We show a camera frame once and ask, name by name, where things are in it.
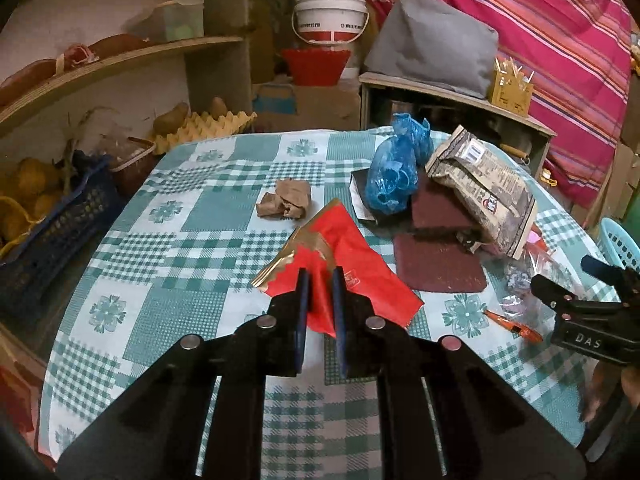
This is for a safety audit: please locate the maroon scouring pad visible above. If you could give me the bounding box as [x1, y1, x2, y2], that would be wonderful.
[393, 233, 487, 294]
[411, 171, 480, 234]

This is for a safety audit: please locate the camouflage snack bag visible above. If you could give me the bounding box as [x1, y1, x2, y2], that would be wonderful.
[425, 127, 537, 259]

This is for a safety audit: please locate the red gold foil wrapper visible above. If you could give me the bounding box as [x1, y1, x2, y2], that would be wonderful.
[252, 198, 423, 337]

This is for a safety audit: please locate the right hand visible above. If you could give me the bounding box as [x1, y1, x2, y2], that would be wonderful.
[580, 362, 640, 422]

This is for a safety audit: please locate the orange pen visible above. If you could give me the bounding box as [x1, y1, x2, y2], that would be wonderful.
[484, 310, 544, 344]

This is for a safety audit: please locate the light blue laundry basket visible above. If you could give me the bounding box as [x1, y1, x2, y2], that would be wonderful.
[597, 217, 640, 271]

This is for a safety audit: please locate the clear plastic wrapper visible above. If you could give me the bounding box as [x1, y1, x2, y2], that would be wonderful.
[500, 243, 576, 324]

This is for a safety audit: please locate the dark blue plastic crate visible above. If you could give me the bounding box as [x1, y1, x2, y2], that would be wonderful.
[1, 151, 124, 323]

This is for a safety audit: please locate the blue plastic bag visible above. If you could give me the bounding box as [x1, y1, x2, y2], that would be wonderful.
[364, 113, 434, 216]

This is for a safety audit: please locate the yellow utensil holder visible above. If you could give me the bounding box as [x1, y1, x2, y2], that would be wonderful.
[487, 58, 535, 117]

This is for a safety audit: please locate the crumpled brown paper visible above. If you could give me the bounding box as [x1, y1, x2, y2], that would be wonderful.
[256, 179, 311, 220]

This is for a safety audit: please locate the yellow egg tray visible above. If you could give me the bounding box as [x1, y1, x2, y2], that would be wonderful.
[154, 112, 257, 155]

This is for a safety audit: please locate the pink striped curtain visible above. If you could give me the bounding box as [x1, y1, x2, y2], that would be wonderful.
[361, 0, 636, 209]

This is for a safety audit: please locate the wooden side shelf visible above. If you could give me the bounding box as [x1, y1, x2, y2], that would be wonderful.
[359, 72, 555, 179]

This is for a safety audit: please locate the cardboard box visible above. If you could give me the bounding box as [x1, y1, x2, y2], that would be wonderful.
[253, 80, 360, 132]

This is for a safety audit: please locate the grey cushion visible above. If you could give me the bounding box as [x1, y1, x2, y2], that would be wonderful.
[364, 0, 499, 99]

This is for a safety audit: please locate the red plastic bowl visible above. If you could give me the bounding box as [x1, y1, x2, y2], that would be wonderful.
[281, 48, 350, 87]

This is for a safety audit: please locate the white plastic bucket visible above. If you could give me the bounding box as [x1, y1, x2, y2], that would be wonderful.
[291, 0, 370, 46]

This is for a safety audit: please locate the curved wooden wall shelf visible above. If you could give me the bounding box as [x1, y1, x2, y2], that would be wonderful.
[1, 36, 242, 136]

